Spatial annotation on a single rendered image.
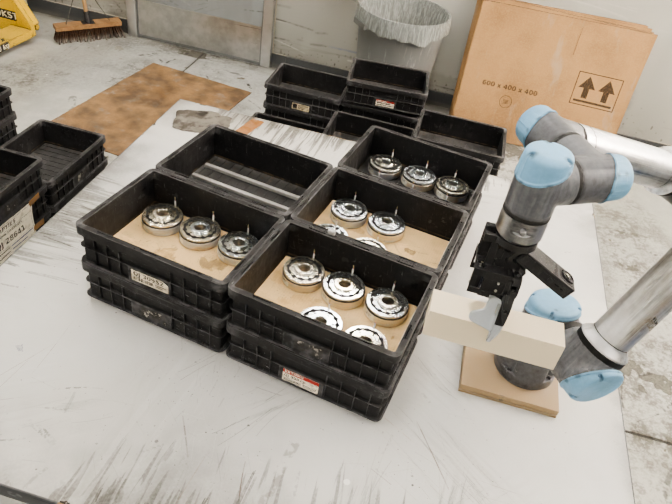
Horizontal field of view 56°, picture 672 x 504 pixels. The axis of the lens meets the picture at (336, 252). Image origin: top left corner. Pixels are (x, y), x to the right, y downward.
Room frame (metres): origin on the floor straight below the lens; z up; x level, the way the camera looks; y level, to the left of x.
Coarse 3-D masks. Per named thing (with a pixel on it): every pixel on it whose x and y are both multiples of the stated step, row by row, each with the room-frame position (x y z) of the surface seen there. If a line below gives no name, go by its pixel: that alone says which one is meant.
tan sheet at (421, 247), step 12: (324, 216) 1.43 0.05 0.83; (360, 228) 1.41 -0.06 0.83; (408, 228) 1.45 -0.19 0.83; (408, 240) 1.39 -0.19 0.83; (420, 240) 1.40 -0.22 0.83; (432, 240) 1.41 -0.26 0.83; (444, 240) 1.42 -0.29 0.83; (396, 252) 1.33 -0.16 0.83; (408, 252) 1.34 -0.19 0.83; (420, 252) 1.35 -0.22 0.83; (432, 252) 1.36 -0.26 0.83; (432, 264) 1.31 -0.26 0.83
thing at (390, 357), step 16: (288, 224) 1.24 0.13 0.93; (304, 224) 1.25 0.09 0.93; (272, 240) 1.16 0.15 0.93; (336, 240) 1.21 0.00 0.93; (256, 256) 1.10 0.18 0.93; (384, 256) 1.18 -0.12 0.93; (240, 272) 1.03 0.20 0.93; (432, 272) 1.15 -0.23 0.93; (432, 288) 1.09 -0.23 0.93; (256, 304) 0.96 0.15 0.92; (272, 304) 0.95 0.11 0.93; (288, 320) 0.93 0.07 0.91; (304, 320) 0.92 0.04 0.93; (416, 320) 0.98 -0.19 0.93; (336, 336) 0.90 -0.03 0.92; (352, 336) 0.90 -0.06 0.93; (368, 352) 0.88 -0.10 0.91; (384, 352) 0.87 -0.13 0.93; (400, 352) 0.88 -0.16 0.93
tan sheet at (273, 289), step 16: (272, 272) 1.16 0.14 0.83; (272, 288) 1.11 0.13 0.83; (288, 288) 1.12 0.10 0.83; (320, 288) 1.14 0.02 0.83; (368, 288) 1.17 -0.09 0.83; (288, 304) 1.06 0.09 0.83; (304, 304) 1.07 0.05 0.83; (320, 304) 1.08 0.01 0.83; (352, 320) 1.05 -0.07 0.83; (368, 320) 1.06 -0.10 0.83; (400, 336) 1.02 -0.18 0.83
